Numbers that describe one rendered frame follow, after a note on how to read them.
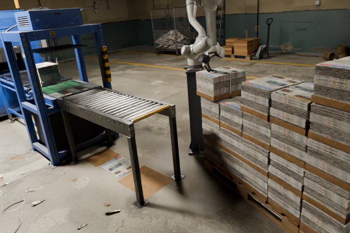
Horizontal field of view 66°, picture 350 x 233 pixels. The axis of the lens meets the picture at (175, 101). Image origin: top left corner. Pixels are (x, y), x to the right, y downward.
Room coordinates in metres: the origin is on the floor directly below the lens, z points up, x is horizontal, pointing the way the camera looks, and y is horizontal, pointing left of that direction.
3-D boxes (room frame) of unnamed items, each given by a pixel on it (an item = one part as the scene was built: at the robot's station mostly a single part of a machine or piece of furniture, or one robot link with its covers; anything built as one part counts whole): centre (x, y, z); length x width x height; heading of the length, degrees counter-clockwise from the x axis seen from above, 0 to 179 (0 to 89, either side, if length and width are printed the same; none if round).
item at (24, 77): (4.18, 2.20, 0.75); 1.53 x 0.64 x 0.10; 45
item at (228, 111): (2.09, -0.69, 0.42); 1.17 x 0.39 x 0.83; 28
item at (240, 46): (8.78, -2.22, 0.28); 1.20 x 0.83 x 0.57; 45
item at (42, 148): (3.39, 1.39, 0.38); 0.94 x 0.69 x 0.63; 135
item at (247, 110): (1.98, -0.75, 0.86); 0.38 x 0.29 x 0.04; 116
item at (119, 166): (2.70, 0.69, 0.00); 0.37 x 0.28 x 0.01; 45
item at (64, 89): (3.39, 1.39, 0.75); 0.70 x 0.65 x 0.10; 45
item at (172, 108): (2.85, 0.49, 0.74); 1.34 x 0.05 x 0.12; 45
